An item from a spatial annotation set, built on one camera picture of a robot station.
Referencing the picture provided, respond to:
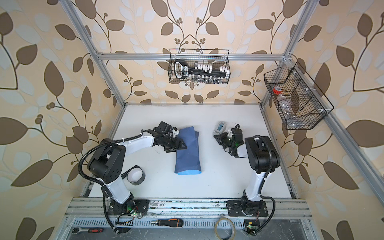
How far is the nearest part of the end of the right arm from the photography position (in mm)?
776

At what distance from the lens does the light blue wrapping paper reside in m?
0.84

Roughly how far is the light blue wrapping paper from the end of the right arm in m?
0.16
